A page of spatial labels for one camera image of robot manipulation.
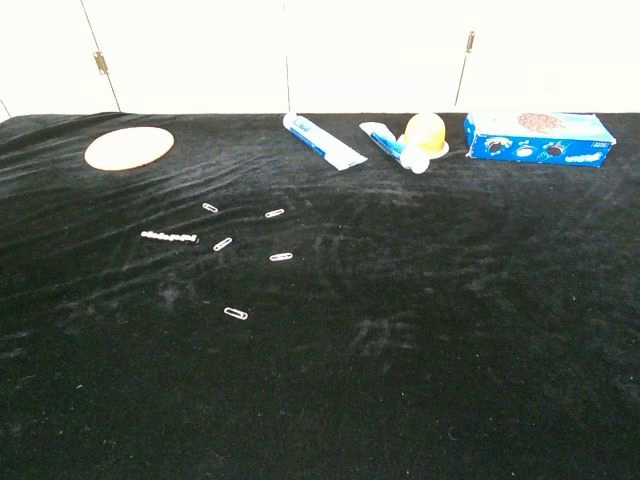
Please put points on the small metal paper clip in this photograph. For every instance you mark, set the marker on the small metal paper clip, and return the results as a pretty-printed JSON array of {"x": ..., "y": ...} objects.
[
  {"x": 274, "y": 213},
  {"x": 210, "y": 207},
  {"x": 236, "y": 313},
  {"x": 281, "y": 257},
  {"x": 222, "y": 244}
]

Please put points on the large white blue toothpaste tube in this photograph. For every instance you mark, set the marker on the large white blue toothpaste tube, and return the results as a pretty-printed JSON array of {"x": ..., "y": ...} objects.
[{"x": 322, "y": 142}]

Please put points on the black velvet tablecloth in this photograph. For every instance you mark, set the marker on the black velvet tablecloth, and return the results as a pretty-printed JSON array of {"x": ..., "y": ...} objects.
[{"x": 400, "y": 325}]

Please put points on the blue cookie box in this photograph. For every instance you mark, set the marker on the blue cookie box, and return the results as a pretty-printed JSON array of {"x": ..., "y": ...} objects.
[{"x": 540, "y": 145}]

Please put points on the metal screen hinge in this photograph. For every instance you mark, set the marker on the metal screen hinge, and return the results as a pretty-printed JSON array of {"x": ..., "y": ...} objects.
[
  {"x": 100, "y": 63},
  {"x": 470, "y": 41}
]

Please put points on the round woven coaster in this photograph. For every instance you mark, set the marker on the round woven coaster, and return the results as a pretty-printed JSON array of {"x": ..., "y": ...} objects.
[{"x": 129, "y": 148}]

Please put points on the small white blue toothpaste tube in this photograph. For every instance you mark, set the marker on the small white blue toothpaste tube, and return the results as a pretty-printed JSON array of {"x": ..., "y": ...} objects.
[{"x": 387, "y": 142}]

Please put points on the yellow pudding cup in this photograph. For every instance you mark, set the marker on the yellow pudding cup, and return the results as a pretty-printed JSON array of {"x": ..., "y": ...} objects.
[{"x": 425, "y": 132}]

